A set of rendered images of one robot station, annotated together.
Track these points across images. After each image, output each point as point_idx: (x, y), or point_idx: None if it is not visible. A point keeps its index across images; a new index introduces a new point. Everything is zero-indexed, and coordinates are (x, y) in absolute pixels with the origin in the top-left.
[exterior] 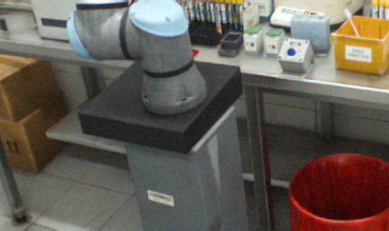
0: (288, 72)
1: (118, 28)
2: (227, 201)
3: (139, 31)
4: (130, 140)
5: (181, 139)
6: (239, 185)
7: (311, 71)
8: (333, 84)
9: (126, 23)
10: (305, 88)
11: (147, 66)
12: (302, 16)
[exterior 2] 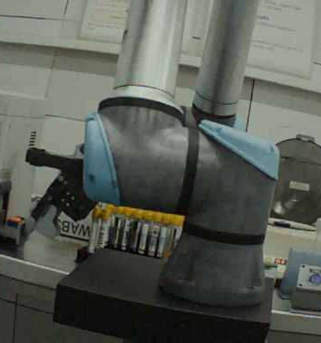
0: (300, 310)
1: (187, 146)
2: None
3: (227, 155)
4: (155, 339)
5: (261, 335)
6: None
7: None
8: None
9: (199, 141)
10: None
11: (213, 221)
12: (303, 248)
